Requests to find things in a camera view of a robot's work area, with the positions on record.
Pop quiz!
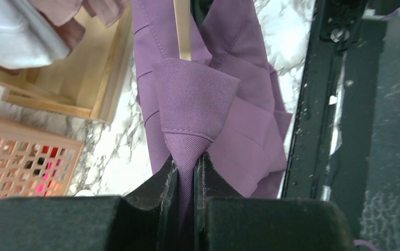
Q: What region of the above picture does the orange plastic file organizer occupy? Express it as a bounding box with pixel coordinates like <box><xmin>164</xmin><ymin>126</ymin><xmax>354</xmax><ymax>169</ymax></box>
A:
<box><xmin>0</xmin><ymin>116</ymin><xmax>84</xmax><ymax>199</ymax></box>

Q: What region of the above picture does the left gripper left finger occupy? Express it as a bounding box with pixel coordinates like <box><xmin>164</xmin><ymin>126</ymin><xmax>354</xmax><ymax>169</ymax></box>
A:
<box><xmin>0</xmin><ymin>157</ymin><xmax>178</xmax><ymax>250</ymax></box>

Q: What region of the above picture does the white skirt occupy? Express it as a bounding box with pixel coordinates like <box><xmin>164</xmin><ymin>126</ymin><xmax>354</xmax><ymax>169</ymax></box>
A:
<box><xmin>0</xmin><ymin>0</ymin><xmax>71</xmax><ymax>70</ymax></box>

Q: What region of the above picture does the purple cloth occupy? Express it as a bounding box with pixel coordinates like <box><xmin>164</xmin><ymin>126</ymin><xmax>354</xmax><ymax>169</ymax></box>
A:
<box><xmin>131</xmin><ymin>0</ymin><xmax>293</xmax><ymax>230</ymax></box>

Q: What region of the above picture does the pink clothes pile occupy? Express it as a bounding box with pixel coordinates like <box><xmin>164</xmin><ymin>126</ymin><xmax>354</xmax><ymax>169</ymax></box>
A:
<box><xmin>30</xmin><ymin>0</ymin><xmax>131</xmax><ymax>51</ymax></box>

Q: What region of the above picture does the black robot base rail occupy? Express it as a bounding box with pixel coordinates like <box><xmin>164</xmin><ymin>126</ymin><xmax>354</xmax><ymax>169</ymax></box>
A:
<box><xmin>281</xmin><ymin>1</ymin><xmax>400</xmax><ymax>238</ymax></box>

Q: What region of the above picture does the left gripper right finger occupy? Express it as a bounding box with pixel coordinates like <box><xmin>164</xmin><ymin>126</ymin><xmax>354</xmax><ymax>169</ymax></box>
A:
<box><xmin>194</xmin><ymin>153</ymin><xmax>355</xmax><ymax>250</ymax></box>

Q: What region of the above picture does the wooden hanger rack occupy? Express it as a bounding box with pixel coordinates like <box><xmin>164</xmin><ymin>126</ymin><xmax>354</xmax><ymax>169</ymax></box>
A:
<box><xmin>0</xmin><ymin>8</ymin><xmax>133</xmax><ymax>123</ymax></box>

